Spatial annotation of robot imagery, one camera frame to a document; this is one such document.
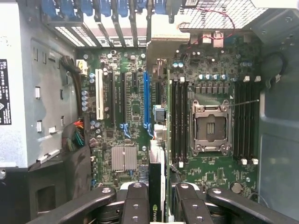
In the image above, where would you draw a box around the rear case fan grille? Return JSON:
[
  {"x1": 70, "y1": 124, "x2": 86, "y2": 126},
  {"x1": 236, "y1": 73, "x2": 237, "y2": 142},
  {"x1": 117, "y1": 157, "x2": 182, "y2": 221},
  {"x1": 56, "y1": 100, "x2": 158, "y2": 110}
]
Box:
[{"x1": 178, "y1": 0, "x2": 268, "y2": 31}]

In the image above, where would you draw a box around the black looped wire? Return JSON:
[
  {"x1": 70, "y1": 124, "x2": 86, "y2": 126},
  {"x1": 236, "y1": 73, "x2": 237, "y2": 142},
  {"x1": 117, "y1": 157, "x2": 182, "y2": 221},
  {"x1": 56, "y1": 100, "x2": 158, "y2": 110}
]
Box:
[{"x1": 263, "y1": 50, "x2": 288, "y2": 81}]

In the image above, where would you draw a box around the black open PC case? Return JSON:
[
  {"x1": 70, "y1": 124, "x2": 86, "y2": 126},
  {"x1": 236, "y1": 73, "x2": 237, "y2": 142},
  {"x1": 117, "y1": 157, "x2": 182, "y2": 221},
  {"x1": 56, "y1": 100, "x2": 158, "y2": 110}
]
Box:
[{"x1": 0, "y1": 0, "x2": 299, "y2": 224}]

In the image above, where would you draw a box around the green motherboard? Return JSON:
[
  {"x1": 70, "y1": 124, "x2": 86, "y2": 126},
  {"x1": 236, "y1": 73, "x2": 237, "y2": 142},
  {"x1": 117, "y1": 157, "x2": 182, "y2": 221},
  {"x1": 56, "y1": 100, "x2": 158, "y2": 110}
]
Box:
[{"x1": 77, "y1": 44, "x2": 264, "y2": 203}]

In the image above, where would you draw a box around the white expansion slot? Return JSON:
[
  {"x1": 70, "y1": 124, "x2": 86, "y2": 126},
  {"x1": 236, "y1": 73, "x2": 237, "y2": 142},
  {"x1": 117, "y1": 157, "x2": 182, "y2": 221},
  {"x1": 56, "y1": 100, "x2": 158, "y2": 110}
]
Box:
[{"x1": 94, "y1": 68, "x2": 105, "y2": 121}]

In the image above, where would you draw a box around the metal CPU socket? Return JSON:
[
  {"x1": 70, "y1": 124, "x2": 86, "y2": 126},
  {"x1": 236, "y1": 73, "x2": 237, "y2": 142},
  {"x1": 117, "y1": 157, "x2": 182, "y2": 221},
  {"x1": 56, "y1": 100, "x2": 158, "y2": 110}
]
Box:
[{"x1": 190, "y1": 99, "x2": 233, "y2": 157}]

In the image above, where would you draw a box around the black power wire bundle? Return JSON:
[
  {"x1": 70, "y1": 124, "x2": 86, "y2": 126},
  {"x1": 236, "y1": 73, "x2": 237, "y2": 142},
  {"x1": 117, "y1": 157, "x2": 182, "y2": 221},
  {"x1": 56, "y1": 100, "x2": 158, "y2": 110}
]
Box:
[{"x1": 59, "y1": 55, "x2": 89, "y2": 152}]

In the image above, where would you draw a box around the black plastic shroud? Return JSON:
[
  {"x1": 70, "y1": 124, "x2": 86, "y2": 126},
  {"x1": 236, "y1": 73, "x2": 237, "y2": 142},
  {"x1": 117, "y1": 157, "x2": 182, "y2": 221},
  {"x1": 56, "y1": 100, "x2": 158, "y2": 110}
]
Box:
[{"x1": 0, "y1": 144, "x2": 93, "y2": 224}]

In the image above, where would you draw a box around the thin socket locking lever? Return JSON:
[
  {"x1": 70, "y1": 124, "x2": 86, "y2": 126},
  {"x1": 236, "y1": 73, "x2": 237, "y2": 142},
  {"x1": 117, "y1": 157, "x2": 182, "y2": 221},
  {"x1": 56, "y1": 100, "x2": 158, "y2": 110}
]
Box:
[{"x1": 228, "y1": 99, "x2": 260, "y2": 108}]

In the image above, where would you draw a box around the black RAM slot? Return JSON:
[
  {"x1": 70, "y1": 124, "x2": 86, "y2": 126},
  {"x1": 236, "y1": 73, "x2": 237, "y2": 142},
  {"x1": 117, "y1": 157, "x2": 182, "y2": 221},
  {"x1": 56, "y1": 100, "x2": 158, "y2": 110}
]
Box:
[
  {"x1": 241, "y1": 76, "x2": 250, "y2": 165},
  {"x1": 171, "y1": 78, "x2": 177, "y2": 164},
  {"x1": 253, "y1": 76, "x2": 261, "y2": 165},
  {"x1": 176, "y1": 78, "x2": 182, "y2": 165},
  {"x1": 178, "y1": 76, "x2": 188, "y2": 168},
  {"x1": 247, "y1": 80, "x2": 254, "y2": 161},
  {"x1": 235, "y1": 80, "x2": 241, "y2": 161}
]

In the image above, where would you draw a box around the red and black fan wire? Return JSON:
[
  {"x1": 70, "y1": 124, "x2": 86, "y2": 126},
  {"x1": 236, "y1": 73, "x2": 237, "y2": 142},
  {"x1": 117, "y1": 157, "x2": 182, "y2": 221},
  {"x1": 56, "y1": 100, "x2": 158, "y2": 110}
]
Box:
[{"x1": 186, "y1": 7, "x2": 236, "y2": 51}]

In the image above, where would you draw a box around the grey power supply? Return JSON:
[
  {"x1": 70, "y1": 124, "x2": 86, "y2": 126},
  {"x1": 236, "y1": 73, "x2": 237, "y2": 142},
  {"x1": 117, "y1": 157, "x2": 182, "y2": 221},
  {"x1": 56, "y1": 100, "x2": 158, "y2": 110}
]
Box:
[{"x1": 0, "y1": 0, "x2": 79, "y2": 168}]

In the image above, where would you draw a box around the long black expansion slot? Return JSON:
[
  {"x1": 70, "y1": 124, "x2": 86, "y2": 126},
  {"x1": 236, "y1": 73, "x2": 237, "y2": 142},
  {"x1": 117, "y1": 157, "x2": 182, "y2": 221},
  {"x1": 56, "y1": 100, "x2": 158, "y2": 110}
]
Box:
[{"x1": 109, "y1": 70, "x2": 115, "y2": 125}]

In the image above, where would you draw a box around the blue expansion slot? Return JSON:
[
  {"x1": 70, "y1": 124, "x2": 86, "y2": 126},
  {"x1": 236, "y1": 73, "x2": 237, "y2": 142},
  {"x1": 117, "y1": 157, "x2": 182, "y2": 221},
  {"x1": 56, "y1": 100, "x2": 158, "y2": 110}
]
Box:
[{"x1": 142, "y1": 70, "x2": 154, "y2": 138}]

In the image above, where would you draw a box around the silver chipset heat sink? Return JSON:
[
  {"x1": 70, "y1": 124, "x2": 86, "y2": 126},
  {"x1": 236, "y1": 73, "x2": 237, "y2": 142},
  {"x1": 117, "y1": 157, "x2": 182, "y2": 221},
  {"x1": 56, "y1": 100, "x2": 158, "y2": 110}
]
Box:
[{"x1": 111, "y1": 146, "x2": 138, "y2": 171}]

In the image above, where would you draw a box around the round coin battery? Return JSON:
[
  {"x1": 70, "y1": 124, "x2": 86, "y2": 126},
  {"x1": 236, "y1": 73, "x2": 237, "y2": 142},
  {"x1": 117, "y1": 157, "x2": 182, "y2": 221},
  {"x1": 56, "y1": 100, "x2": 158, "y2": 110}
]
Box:
[{"x1": 229, "y1": 181, "x2": 243, "y2": 194}]

